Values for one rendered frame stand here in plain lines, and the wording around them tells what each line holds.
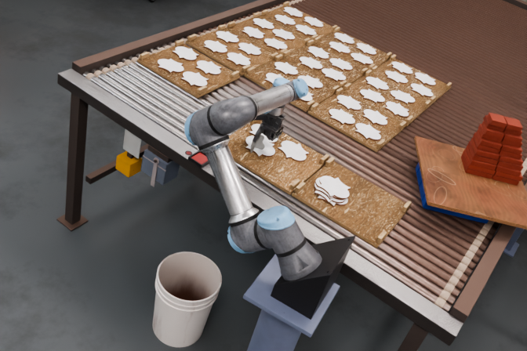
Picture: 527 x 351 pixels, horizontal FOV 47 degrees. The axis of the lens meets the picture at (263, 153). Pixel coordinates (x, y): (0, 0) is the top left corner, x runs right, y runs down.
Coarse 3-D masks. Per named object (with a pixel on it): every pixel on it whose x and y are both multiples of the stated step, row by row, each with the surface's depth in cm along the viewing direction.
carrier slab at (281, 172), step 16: (240, 128) 278; (240, 144) 268; (240, 160) 259; (256, 160) 262; (272, 160) 264; (288, 160) 267; (272, 176) 255; (288, 176) 257; (304, 176) 260; (288, 192) 250
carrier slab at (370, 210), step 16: (320, 176) 263; (336, 176) 265; (352, 176) 268; (304, 192) 251; (352, 192) 259; (368, 192) 262; (384, 192) 264; (320, 208) 245; (336, 208) 248; (352, 208) 250; (368, 208) 252; (384, 208) 255; (400, 208) 257; (352, 224) 242; (368, 224) 244; (384, 224) 247; (368, 240) 237
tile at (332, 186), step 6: (324, 180) 255; (330, 180) 256; (336, 180) 257; (318, 186) 252; (324, 186) 252; (330, 186) 253; (336, 186) 254; (342, 186) 255; (348, 186) 256; (330, 192) 250; (336, 192) 251; (342, 192) 252; (348, 192) 253; (342, 198) 249
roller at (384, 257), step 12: (96, 72) 291; (108, 84) 288; (132, 96) 282; (156, 108) 278; (168, 120) 274; (240, 168) 259; (264, 180) 255; (276, 192) 252; (300, 204) 248; (324, 216) 244; (336, 228) 241; (360, 240) 238; (372, 252) 235; (384, 252) 235; (396, 264) 232; (408, 276) 230; (420, 276) 229; (432, 288) 226
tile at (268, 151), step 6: (246, 138) 270; (252, 138) 271; (264, 144) 270; (270, 144) 271; (258, 150) 266; (264, 150) 267; (270, 150) 268; (258, 156) 263; (264, 156) 265; (270, 156) 265
